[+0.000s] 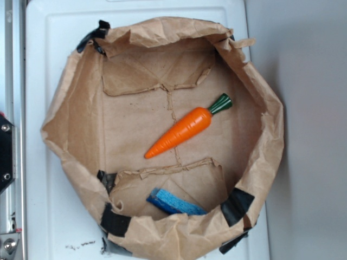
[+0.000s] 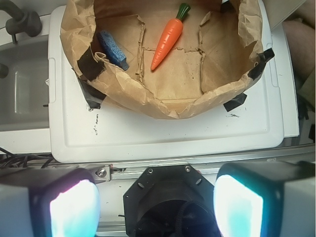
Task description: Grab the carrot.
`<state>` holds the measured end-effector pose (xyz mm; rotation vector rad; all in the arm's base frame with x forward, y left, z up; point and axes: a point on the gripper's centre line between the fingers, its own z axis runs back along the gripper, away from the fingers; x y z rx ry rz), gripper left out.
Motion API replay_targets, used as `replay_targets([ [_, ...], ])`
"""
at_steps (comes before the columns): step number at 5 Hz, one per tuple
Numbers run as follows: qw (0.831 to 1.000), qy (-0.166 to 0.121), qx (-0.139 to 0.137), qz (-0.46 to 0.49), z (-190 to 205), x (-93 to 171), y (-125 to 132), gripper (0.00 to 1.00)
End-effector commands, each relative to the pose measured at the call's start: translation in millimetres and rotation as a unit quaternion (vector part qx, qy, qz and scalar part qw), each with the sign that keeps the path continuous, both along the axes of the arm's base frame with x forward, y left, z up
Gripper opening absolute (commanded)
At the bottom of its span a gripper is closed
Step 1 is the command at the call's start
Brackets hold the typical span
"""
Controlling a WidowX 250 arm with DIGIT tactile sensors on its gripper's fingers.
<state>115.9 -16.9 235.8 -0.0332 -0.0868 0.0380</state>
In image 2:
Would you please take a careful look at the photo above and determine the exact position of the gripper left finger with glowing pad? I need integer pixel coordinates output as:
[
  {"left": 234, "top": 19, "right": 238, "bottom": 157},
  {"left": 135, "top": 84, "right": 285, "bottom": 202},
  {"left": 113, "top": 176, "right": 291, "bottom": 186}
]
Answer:
[{"left": 0, "top": 168, "right": 101, "bottom": 237}]

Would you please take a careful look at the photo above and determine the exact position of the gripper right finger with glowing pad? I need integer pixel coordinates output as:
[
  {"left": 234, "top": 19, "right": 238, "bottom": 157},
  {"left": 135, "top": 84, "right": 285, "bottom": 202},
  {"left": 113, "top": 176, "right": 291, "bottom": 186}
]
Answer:
[{"left": 213, "top": 161, "right": 316, "bottom": 237}]

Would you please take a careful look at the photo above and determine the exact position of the orange toy carrot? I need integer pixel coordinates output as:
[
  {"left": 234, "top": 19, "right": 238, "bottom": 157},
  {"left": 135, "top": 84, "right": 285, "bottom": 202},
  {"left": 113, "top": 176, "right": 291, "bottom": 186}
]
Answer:
[{"left": 150, "top": 3, "right": 191, "bottom": 71}]

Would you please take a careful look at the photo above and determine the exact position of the white plastic cutting board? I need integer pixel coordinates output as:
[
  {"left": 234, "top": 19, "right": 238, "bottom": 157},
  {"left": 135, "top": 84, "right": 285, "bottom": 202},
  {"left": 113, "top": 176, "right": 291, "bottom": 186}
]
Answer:
[{"left": 48, "top": 6, "right": 284, "bottom": 163}]

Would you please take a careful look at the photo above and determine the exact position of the black tape right lower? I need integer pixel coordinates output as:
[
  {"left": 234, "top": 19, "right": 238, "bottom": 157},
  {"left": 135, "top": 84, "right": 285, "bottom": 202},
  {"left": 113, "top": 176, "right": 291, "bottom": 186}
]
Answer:
[{"left": 223, "top": 93, "right": 247, "bottom": 112}]

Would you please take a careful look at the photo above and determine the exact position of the black tape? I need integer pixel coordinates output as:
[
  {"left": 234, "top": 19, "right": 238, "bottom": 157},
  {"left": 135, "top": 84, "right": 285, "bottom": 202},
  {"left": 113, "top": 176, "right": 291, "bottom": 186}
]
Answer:
[
  {"left": 77, "top": 47, "right": 106, "bottom": 81},
  {"left": 78, "top": 79, "right": 106, "bottom": 109},
  {"left": 223, "top": 93, "right": 247, "bottom": 112},
  {"left": 248, "top": 48, "right": 275, "bottom": 82}
]

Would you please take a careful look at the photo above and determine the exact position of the grey toy sink basin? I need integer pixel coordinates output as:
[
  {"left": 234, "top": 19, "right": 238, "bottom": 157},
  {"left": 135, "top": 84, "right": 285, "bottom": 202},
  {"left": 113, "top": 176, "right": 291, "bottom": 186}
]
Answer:
[{"left": 0, "top": 36, "right": 49, "bottom": 131}]

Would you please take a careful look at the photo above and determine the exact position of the black tape left lower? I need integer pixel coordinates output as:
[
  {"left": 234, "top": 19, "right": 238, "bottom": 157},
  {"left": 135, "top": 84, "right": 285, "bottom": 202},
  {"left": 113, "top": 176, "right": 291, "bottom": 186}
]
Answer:
[{"left": 78, "top": 79, "right": 106, "bottom": 109}]

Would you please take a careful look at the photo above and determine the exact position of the black tape right upper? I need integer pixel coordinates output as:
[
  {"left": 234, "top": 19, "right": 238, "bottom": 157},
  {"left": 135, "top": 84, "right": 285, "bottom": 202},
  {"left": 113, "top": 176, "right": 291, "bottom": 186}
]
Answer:
[{"left": 248, "top": 48, "right": 275, "bottom": 82}]

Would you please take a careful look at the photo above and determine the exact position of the black tape left upper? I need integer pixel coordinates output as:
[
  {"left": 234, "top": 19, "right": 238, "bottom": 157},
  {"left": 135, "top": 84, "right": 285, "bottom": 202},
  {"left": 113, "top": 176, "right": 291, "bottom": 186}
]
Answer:
[{"left": 77, "top": 47, "right": 106, "bottom": 81}]

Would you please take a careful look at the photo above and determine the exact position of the brown paper bag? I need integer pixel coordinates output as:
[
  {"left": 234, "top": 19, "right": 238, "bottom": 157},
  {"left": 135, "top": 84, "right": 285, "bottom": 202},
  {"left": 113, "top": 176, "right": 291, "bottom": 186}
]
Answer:
[{"left": 60, "top": 0, "right": 263, "bottom": 119}]

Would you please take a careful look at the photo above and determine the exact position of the blue sponge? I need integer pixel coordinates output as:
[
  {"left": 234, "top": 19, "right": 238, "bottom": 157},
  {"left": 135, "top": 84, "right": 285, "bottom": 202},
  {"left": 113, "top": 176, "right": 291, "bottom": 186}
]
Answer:
[{"left": 97, "top": 31, "right": 129, "bottom": 71}]

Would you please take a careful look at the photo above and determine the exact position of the grey toy faucet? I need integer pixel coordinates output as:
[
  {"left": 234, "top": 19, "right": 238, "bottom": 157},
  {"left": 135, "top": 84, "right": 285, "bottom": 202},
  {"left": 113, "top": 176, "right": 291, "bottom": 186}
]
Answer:
[{"left": 0, "top": 0, "right": 42, "bottom": 44}]

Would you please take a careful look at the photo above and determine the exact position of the black cables bundle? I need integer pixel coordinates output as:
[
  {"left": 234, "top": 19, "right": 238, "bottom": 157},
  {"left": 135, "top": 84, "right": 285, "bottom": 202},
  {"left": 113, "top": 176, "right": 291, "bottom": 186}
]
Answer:
[{"left": 0, "top": 147, "right": 58, "bottom": 170}]

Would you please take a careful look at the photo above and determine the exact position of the aluminium frame rail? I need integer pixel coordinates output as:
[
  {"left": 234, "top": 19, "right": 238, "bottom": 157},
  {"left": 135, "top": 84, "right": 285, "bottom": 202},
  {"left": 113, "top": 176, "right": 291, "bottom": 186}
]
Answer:
[{"left": 79, "top": 144, "right": 316, "bottom": 181}]

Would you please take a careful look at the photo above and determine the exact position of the black octagonal mount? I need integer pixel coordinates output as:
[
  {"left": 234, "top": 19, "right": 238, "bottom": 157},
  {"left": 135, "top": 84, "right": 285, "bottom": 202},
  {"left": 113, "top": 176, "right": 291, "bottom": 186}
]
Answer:
[{"left": 123, "top": 165, "right": 221, "bottom": 237}]

